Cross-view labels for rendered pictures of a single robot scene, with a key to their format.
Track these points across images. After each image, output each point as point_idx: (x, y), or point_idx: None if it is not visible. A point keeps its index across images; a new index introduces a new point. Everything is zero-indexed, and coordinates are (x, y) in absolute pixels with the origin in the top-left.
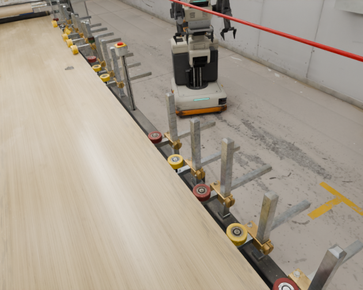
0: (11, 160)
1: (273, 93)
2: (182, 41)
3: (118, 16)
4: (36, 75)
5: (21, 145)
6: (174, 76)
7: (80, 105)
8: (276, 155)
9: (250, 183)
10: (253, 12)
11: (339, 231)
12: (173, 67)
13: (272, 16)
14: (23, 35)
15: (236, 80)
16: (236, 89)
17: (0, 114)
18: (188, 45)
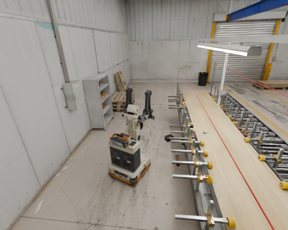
0: (217, 109)
1: (92, 157)
2: (132, 141)
3: None
4: (222, 135)
5: (216, 111)
6: (138, 163)
7: (201, 116)
8: None
9: (152, 134)
10: (20, 165)
11: (147, 122)
12: (139, 156)
13: (38, 149)
14: (272, 218)
15: (87, 177)
16: (99, 169)
17: (228, 121)
18: (142, 128)
